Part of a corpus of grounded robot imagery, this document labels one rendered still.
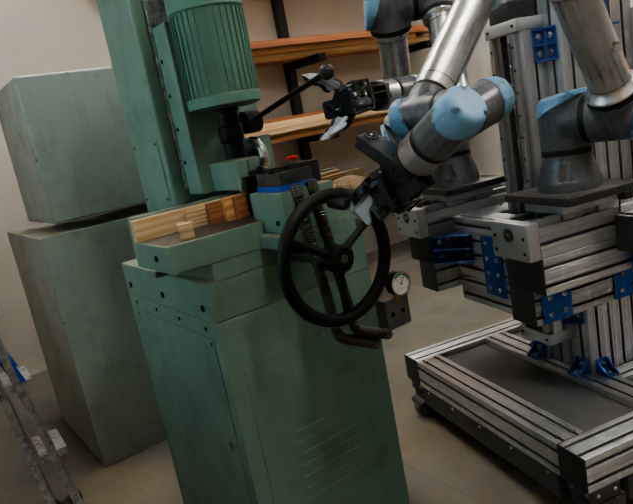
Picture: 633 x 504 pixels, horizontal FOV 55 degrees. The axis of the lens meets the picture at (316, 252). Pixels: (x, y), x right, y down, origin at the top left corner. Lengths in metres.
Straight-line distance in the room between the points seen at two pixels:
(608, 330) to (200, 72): 1.34
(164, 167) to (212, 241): 0.40
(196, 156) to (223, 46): 0.29
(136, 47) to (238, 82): 0.33
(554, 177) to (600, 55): 0.31
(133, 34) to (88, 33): 2.27
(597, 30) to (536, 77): 0.46
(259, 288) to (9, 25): 2.75
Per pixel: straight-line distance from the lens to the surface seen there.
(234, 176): 1.48
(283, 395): 1.46
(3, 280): 3.74
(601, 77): 1.45
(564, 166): 1.57
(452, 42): 1.22
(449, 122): 0.95
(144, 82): 1.66
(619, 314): 2.01
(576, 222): 1.57
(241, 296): 1.35
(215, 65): 1.45
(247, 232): 1.35
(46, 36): 3.88
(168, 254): 1.27
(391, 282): 1.53
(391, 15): 1.78
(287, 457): 1.52
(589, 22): 1.38
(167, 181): 1.66
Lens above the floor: 1.09
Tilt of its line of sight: 12 degrees down
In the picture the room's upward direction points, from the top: 11 degrees counter-clockwise
